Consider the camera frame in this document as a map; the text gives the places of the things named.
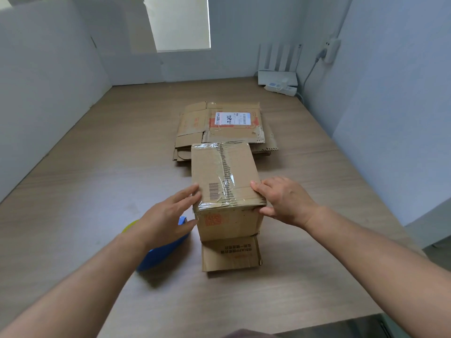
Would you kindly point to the bright window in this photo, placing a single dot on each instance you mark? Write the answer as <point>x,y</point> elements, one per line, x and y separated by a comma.
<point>179,21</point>

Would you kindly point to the clear yellowish tape roll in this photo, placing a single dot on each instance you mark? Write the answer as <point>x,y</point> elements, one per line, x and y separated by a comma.
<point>128,227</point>

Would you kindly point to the person's right forearm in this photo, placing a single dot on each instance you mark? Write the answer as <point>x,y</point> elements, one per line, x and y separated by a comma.
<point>380,264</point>

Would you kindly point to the person's right hand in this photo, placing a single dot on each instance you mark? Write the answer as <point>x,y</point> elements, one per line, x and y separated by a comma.
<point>289,204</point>

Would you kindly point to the white router with antennas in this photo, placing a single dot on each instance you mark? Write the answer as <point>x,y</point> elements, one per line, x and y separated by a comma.
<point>276,78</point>

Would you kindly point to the person's left forearm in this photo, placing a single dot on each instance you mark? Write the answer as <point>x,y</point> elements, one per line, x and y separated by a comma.
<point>70,292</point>

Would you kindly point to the white-labelled cardboard box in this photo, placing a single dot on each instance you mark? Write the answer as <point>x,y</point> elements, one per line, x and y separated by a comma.
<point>192,124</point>

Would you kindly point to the stack of cardboard boxes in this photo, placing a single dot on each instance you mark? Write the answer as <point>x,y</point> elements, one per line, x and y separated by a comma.
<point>271,144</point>

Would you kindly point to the white power strip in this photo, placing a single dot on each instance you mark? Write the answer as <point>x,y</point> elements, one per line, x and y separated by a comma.
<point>287,90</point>

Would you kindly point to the person's left hand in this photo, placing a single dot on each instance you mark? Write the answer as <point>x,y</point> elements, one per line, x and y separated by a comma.
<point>162,225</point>

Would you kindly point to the red-printed cardboard box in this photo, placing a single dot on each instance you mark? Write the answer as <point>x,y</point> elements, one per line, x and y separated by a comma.
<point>225,225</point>

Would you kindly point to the blue tape dispenser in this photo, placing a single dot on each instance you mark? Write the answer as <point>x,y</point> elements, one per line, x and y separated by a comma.
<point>158,256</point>

